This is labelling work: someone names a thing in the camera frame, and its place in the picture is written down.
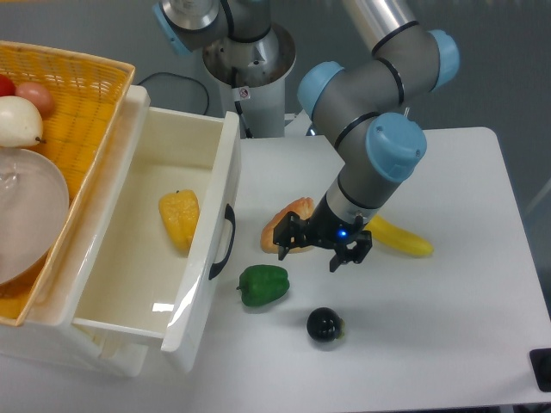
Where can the toy bread pastry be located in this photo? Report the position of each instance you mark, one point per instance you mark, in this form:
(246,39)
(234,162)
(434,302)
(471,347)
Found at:
(303,207)

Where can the red tomato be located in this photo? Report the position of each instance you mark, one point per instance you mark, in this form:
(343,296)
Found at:
(7,87)

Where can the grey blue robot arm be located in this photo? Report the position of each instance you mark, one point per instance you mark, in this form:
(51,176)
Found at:
(357,111)

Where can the black corner object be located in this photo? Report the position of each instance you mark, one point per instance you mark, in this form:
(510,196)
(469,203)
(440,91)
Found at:
(540,359)

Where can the white drawer cabinet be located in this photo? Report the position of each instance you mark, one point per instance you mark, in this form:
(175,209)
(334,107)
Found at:
(47,334)

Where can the yellow banana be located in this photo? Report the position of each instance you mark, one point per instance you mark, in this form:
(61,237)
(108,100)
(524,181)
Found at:
(398,239)

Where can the dark purple eggplant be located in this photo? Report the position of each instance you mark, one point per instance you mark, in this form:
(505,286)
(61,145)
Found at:
(324,325)

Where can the beige plate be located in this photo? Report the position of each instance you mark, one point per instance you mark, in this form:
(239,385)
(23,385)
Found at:
(34,208)

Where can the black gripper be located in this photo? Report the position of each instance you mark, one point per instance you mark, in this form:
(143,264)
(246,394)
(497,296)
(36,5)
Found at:
(326,230)

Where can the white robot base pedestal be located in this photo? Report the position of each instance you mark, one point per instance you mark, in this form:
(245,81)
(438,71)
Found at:
(251,79)

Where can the green bell pepper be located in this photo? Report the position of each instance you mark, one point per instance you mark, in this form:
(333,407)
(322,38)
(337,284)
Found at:
(262,284)

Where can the yellow bell pepper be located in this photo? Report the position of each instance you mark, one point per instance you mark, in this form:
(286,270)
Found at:
(180,213)

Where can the pink peach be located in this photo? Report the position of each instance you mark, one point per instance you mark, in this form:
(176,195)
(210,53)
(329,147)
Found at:
(39,95)

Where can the yellow woven basket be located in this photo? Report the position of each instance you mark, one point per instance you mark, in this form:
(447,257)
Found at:
(89,92)

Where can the white pear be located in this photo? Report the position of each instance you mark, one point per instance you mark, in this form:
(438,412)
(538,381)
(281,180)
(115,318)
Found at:
(21,123)

